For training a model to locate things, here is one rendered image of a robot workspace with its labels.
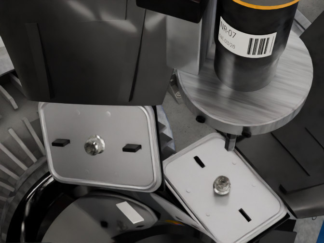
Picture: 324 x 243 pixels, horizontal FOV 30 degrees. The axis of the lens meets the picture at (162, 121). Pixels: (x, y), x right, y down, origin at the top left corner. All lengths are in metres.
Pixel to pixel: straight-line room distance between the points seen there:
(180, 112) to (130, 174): 1.45
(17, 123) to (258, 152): 0.20
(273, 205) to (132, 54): 0.17
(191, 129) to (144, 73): 1.45
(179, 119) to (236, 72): 1.55
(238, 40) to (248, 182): 0.22
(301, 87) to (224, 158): 0.18
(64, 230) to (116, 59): 0.12
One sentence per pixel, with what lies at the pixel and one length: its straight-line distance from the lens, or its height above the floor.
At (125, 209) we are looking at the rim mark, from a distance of 0.39.
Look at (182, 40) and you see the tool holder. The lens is 0.29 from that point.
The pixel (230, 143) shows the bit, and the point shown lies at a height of 1.27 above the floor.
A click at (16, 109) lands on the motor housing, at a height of 1.18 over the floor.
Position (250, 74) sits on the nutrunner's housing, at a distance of 0.29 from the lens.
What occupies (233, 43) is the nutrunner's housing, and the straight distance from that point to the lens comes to 0.27.
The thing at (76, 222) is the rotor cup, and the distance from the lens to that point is 0.41.
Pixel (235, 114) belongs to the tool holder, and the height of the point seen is 1.36.
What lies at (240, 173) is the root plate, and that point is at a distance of 0.47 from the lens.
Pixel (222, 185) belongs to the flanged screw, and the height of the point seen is 1.20.
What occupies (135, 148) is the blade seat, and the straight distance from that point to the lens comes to 0.39.
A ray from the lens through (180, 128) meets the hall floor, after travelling 1.83.
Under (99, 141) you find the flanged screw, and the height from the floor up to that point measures 1.26.
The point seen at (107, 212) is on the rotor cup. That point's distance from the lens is 0.40.
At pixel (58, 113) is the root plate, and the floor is 1.26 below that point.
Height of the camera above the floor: 1.62
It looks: 62 degrees down
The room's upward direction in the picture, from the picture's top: 2 degrees counter-clockwise
